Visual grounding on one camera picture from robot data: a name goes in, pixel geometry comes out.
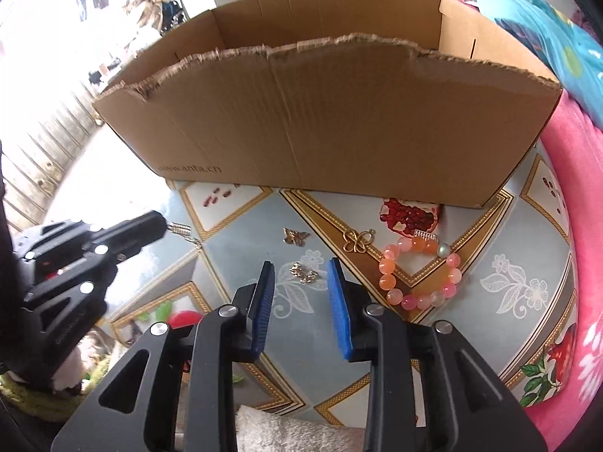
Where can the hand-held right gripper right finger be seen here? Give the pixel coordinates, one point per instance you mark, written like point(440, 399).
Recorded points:
point(340, 310)

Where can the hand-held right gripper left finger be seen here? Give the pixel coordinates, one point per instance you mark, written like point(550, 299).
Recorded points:
point(264, 310)

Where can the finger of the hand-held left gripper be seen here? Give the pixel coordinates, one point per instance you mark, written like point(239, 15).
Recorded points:
point(136, 228)
point(70, 325)

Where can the small gold charm cluster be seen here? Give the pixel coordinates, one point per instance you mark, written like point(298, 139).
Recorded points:
point(304, 274)

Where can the brown cardboard box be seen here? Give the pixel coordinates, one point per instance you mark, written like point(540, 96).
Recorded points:
point(329, 127)

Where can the fruit print tablecloth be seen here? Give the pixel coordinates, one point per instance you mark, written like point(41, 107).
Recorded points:
point(226, 263)

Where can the gold loop knot pendant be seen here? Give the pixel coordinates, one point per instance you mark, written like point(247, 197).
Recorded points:
point(356, 241)

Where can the gold butterfly charm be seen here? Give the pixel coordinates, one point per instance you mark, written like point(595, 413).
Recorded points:
point(294, 236)

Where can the white fluffy cloth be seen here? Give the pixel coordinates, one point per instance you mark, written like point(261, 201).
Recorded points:
point(301, 433)

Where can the pink blanket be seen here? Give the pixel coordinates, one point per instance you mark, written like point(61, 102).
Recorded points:
point(579, 197)

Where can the blue patterned quilt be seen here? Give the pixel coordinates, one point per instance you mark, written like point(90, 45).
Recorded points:
point(541, 42)

